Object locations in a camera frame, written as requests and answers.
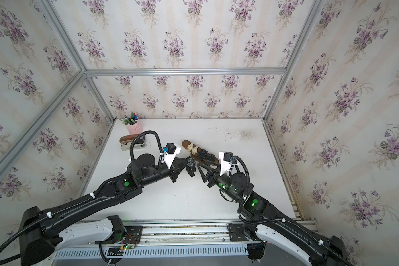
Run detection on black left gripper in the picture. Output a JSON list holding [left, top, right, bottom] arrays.
[[140, 156, 191, 188]]

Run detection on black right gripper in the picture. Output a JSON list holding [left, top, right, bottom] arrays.
[[198, 160, 243, 206]]

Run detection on black digital watch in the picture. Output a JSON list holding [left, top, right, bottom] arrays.
[[197, 149, 208, 160], [206, 153, 218, 162]]

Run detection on brown wooden watch stand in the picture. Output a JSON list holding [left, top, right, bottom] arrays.
[[182, 140, 219, 164]]

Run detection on beige strap watch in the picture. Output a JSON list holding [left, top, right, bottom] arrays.
[[187, 143, 199, 155]]

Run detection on thin black band watch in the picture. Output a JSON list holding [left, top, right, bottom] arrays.
[[185, 156, 197, 177]]

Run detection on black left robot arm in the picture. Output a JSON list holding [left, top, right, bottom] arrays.
[[0, 130, 196, 266]]

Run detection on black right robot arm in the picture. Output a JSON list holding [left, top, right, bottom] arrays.
[[197, 154, 351, 266]]

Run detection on pink pen cup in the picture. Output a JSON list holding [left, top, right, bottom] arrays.
[[126, 120, 144, 135]]

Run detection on brown and white stapler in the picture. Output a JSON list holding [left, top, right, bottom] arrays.
[[119, 134, 146, 151]]

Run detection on pens in cup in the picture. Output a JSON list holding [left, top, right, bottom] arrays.
[[120, 113, 139, 125]]

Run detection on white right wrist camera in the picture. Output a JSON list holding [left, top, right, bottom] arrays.
[[218, 152, 238, 176]]

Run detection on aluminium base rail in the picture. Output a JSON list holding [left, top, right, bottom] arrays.
[[44, 217, 323, 248]]

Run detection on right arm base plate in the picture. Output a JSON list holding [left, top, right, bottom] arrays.
[[227, 222, 276, 243]]

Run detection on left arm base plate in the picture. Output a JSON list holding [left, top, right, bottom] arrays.
[[94, 225, 144, 247]]

